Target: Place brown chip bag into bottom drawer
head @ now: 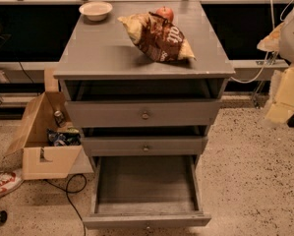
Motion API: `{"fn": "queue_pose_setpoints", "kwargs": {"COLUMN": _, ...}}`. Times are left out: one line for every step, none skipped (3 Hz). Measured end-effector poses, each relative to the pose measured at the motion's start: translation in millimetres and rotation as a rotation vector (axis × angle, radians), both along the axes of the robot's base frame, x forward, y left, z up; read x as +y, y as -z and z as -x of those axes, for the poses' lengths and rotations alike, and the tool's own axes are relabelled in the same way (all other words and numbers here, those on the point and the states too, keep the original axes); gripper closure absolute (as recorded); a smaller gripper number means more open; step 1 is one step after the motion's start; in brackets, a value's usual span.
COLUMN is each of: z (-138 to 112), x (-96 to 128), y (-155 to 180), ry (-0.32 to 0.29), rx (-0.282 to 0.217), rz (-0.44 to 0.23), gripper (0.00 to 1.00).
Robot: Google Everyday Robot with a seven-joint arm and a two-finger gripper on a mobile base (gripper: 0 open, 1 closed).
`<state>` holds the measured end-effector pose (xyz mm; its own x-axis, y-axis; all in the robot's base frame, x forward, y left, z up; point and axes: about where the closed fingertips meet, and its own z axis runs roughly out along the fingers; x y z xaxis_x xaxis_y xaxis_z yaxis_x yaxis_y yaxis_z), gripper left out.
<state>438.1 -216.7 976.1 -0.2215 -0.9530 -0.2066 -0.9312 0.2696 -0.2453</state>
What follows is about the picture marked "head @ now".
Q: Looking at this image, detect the brown and yellow chip bag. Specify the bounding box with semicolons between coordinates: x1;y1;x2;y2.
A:
118;12;195;62

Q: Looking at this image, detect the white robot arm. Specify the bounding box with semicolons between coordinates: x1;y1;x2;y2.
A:
257;9;294;63

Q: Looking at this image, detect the grey drawer cabinet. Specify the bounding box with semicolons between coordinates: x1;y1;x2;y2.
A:
54;2;234;158

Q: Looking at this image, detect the grey middle drawer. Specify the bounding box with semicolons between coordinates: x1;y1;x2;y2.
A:
82;136;207;156

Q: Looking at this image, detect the grey top drawer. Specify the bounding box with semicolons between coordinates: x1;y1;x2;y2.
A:
65;100;220;128

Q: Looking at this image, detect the grey open bottom drawer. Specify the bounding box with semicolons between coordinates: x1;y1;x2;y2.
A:
83;155;211;229

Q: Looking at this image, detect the blue snack bag in box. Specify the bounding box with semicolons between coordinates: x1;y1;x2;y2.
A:
46;127;81;147

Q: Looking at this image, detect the metal can in box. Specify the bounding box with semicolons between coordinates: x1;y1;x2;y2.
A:
54;110;66;127

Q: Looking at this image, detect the red apple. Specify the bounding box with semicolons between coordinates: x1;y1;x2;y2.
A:
155;6;174;23

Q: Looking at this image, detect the white bowl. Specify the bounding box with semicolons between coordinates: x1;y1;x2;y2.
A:
79;1;113;22

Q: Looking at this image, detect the open cardboard box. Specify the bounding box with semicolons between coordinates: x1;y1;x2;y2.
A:
6;68;88;180

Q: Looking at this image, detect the yellow foam block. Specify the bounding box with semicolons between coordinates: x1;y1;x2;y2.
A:
264;64;294;126

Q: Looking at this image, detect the red and white sneaker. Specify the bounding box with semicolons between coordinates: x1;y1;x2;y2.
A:
0;169;24;198

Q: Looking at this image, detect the black floor cable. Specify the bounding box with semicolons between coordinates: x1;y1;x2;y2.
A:
43;173;88;236

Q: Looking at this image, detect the white hanging cable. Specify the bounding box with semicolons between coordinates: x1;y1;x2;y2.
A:
230;0;294;85

